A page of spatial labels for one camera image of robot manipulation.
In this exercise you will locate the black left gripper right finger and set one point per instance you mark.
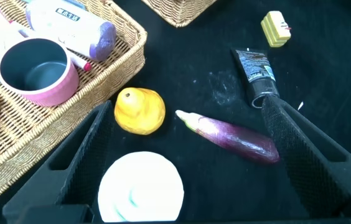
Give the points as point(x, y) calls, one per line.
point(312, 165)

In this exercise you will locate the black printed squeeze tube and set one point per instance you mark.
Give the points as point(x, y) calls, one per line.
point(256, 71)

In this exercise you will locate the yellow toy cake slice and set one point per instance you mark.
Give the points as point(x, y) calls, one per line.
point(276, 29)

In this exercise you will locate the wicker basket with household items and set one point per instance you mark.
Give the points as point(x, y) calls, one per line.
point(101, 90)

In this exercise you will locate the yellow toy pear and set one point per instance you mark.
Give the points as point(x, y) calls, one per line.
point(139, 112)

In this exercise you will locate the wicker basket with food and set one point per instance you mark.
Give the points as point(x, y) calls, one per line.
point(178, 12)

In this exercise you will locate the pink cup dark inside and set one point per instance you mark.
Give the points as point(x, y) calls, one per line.
point(54, 93)

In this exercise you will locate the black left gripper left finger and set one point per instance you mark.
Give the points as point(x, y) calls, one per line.
point(79, 165)

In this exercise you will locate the white purple bag roll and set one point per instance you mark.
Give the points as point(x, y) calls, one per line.
point(69, 28)

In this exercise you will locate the small white paper scrap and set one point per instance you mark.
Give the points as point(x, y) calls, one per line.
point(300, 105)

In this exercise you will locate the white round ridged disc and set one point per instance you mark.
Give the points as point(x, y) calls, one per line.
point(141, 186)

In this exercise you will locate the white marker red cap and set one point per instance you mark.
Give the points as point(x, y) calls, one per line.
point(80, 63)

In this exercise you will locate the purple toy eggplant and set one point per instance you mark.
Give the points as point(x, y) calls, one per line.
point(234, 140)

